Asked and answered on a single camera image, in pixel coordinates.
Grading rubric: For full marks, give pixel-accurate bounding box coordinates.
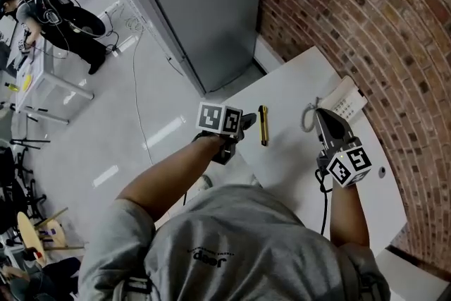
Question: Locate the wooden stool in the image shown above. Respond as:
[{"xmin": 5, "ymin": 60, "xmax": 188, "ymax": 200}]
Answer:
[{"xmin": 35, "ymin": 207, "xmax": 86, "ymax": 252}]

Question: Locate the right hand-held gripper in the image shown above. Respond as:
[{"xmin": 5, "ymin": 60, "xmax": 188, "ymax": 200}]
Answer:
[{"xmin": 314, "ymin": 108, "xmax": 373, "ymax": 189}]

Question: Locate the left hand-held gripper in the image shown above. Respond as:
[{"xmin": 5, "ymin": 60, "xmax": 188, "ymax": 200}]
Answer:
[{"xmin": 192, "ymin": 101, "xmax": 258, "ymax": 166}]

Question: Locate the white metal table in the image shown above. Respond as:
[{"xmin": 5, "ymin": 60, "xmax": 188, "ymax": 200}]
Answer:
[{"xmin": 13, "ymin": 35, "xmax": 95, "ymax": 126}]

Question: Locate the yellow black utility knife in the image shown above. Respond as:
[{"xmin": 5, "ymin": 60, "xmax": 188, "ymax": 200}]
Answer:
[{"xmin": 257, "ymin": 104, "xmax": 270, "ymax": 147}]

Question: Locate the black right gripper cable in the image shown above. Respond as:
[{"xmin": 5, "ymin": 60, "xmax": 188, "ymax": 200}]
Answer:
[{"xmin": 314, "ymin": 168, "xmax": 334, "ymax": 236}]

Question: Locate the person's right forearm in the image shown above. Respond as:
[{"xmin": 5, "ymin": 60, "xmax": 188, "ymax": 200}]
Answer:
[{"xmin": 329, "ymin": 181, "xmax": 371, "ymax": 247}]

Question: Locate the round wooden table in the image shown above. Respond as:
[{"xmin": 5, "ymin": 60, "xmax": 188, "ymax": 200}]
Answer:
[{"xmin": 16, "ymin": 211, "xmax": 47, "ymax": 267}]

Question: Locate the person's grey t-shirt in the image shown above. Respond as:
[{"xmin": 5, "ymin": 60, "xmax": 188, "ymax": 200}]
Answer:
[{"xmin": 78, "ymin": 183, "xmax": 392, "ymax": 301}]

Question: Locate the white shelf rack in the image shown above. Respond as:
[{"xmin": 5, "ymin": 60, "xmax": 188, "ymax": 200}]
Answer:
[{"xmin": 98, "ymin": 0, "xmax": 185, "ymax": 75}]

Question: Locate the white desk with drawers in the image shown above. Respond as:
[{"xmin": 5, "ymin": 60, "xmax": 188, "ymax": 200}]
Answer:
[{"xmin": 211, "ymin": 45, "xmax": 409, "ymax": 258}]

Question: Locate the white corded telephone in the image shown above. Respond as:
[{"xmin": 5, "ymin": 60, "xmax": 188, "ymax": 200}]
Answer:
[{"xmin": 299, "ymin": 75, "xmax": 369, "ymax": 133}]

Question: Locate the tall grey cabinet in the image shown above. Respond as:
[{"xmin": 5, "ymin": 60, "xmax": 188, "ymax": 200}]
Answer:
[{"xmin": 125, "ymin": 0, "xmax": 265, "ymax": 94}]

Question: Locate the person's left forearm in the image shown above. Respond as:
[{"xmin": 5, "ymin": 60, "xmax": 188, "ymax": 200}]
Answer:
[{"xmin": 116, "ymin": 135, "xmax": 226, "ymax": 223}]

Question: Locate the black swivel chair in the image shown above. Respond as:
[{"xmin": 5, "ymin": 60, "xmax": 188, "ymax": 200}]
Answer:
[{"xmin": 0, "ymin": 138, "xmax": 49, "ymax": 234}]

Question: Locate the thin white floor cable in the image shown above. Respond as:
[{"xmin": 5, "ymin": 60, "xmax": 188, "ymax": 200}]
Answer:
[{"xmin": 124, "ymin": 15, "xmax": 156, "ymax": 166}]

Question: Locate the white power strip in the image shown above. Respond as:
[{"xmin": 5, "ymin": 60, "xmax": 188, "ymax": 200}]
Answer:
[{"xmin": 97, "ymin": 0, "xmax": 122, "ymax": 16}]

